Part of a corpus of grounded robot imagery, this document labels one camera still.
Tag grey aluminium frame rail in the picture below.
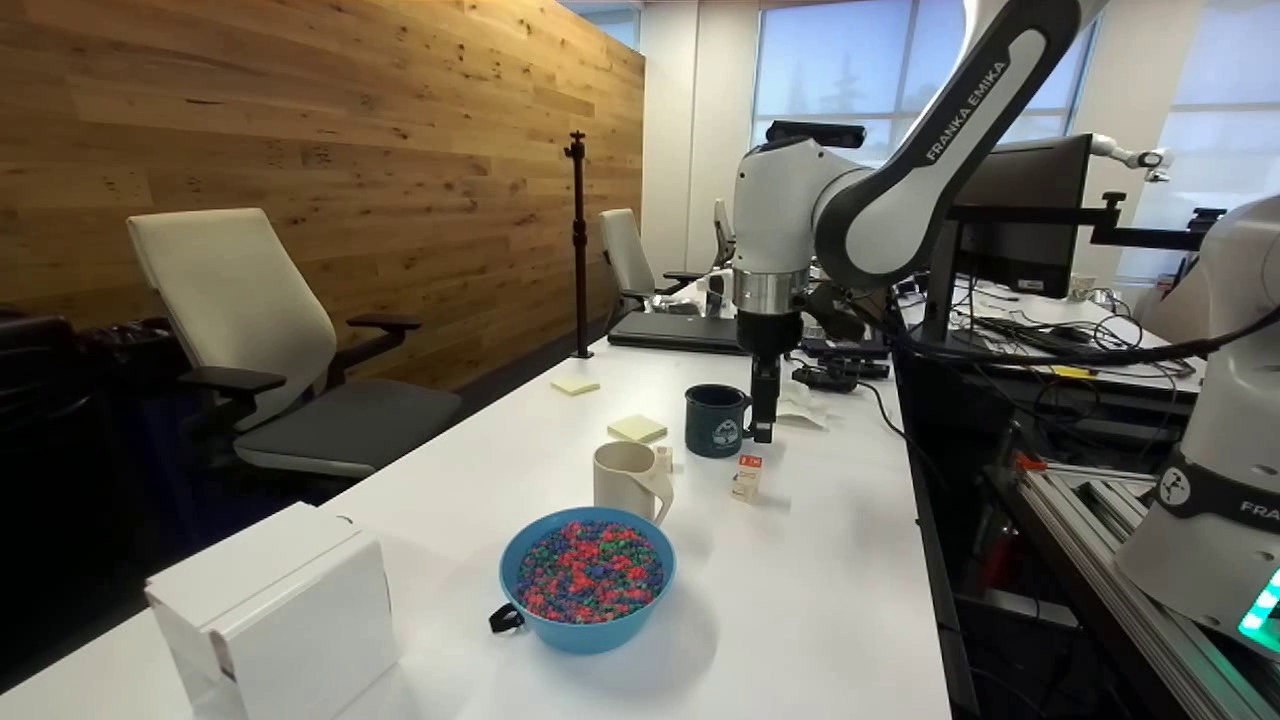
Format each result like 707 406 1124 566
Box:
1004 451 1280 720

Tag black tripod pole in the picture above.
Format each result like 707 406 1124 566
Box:
561 129 600 360

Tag black camera on stand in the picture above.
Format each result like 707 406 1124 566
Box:
762 115 870 152

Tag black computer monitor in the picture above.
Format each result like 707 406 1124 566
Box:
951 131 1095 300

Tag black keyboard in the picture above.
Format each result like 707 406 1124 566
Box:
977 313 1137 365

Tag colourful beads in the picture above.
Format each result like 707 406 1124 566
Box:
514 519 664 627

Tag white office chair grey seat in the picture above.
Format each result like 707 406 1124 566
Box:
123 203 470 483

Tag white cardboard box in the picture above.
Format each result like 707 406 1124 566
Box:
140 501 403 720

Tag clear white square block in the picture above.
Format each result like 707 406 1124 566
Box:
727 472 790 516

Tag white high-back office chair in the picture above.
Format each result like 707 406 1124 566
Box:
596 203 710 315

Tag black camera clamp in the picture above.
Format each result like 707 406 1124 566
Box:
790 348 892 398

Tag dark teal mug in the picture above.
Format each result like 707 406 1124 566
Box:
681 380 757 466

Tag blue plastic bowl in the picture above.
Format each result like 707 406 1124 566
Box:
497 503 681 662

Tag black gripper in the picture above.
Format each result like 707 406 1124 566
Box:
734 309 807 450

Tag black laptop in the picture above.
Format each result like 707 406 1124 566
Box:
604 309 745 356

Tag white ceramic mug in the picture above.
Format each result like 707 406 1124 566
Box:
587 439 681 527

